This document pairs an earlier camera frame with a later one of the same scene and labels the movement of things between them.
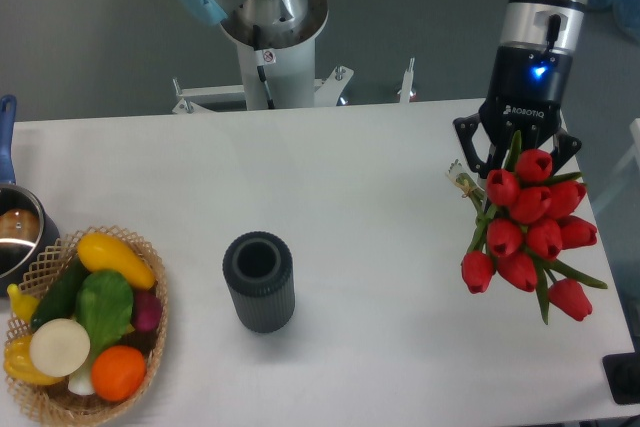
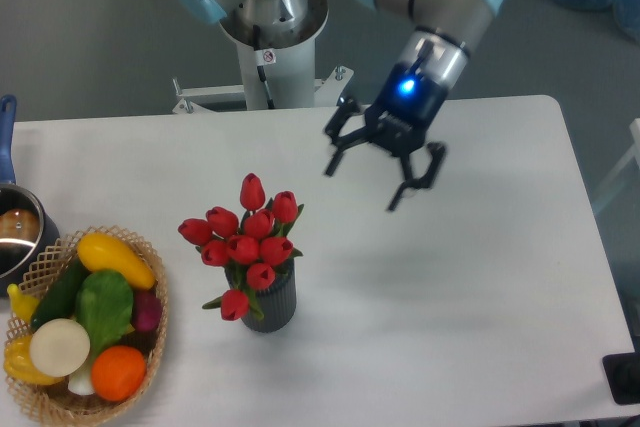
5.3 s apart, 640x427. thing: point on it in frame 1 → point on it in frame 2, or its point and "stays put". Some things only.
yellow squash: x=97 y=252 stays put
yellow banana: x=24 y=306 stays put
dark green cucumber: x=61 y=300 stays put
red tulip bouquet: x=524 y=225 → x=251 y=249
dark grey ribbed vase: x=259 y=269 stays put
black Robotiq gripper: x=529 y=88 → x=407 y=106
